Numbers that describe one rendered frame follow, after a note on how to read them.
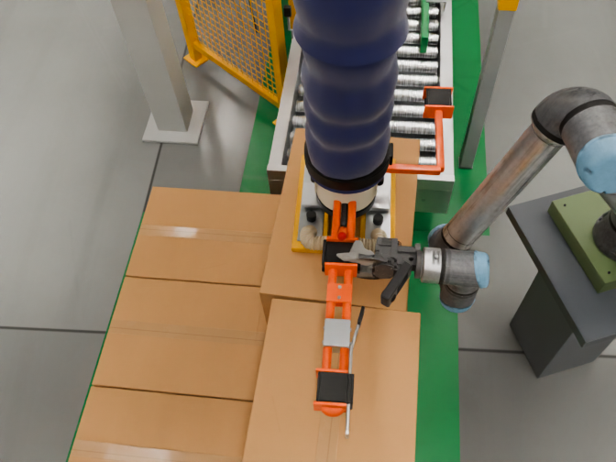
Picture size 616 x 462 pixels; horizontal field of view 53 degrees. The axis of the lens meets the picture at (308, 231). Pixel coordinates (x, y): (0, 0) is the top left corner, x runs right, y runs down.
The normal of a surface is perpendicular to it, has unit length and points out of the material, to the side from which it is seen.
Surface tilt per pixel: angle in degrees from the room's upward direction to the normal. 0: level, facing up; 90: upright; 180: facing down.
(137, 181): 0
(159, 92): 90
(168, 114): 90
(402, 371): 0
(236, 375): 0
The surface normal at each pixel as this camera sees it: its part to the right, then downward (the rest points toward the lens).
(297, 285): -0.04, -0.54
